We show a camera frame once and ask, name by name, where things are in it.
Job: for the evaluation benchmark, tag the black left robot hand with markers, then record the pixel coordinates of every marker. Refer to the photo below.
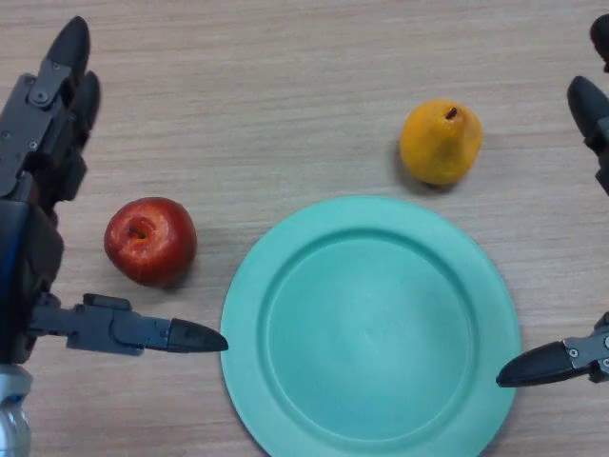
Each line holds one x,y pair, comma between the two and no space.
28,247

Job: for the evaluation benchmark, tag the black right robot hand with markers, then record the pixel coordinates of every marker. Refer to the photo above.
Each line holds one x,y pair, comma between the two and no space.
537,369

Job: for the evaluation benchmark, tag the red apple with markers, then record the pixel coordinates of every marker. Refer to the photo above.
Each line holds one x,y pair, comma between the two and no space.
152,243

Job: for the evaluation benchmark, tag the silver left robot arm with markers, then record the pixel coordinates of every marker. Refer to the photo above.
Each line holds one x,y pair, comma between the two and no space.
12,423

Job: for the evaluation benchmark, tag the green round plate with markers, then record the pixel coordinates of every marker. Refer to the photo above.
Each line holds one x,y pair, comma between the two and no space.
371,333

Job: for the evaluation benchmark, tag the yellow pear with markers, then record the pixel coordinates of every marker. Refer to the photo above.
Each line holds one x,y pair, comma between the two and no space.
440,143

